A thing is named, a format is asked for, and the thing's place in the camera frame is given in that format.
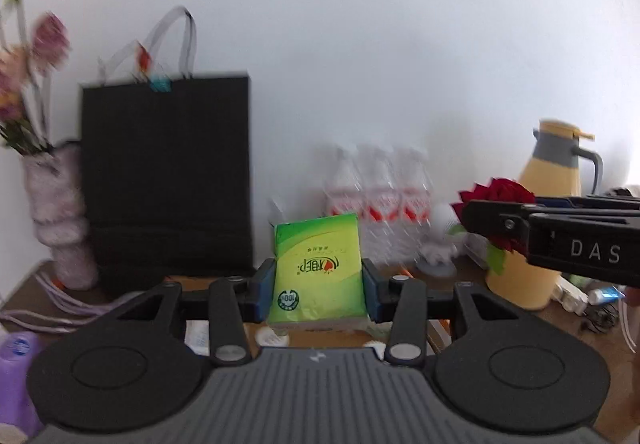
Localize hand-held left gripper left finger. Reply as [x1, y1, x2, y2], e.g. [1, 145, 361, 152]
[117, 258, 278, 368]

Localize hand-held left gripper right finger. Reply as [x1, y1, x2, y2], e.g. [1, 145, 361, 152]
[361, 258, 519, 368]

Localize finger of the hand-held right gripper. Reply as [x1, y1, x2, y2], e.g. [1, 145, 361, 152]
[532, 195, 640, 216]
[458, 199, 532, 256]

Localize red artificial rose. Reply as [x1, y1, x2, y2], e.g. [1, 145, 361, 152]
[450, 177, 537, 275]

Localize green tissue packet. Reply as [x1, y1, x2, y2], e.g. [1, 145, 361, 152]
[266, 213, 371, 330]

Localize yellow thermos jug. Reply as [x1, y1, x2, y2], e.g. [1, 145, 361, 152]
[485, 119, 604, 311]

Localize white power strip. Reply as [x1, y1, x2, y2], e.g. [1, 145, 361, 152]
[554, 274, 626, 320]

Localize black paper bag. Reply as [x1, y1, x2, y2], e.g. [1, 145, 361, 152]
[80, 7, 256, 296]

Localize purple tissue pack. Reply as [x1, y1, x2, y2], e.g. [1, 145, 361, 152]
[0, 331, 46, 444]

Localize dried pink flowers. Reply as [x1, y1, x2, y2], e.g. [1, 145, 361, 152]
[0, 0, 71, 155]

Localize black earphone cable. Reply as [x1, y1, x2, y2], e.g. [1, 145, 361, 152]
[580, 307, 621, 335]

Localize lilac cord bundle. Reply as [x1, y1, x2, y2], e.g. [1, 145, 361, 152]
[0, 269, 143, 336]

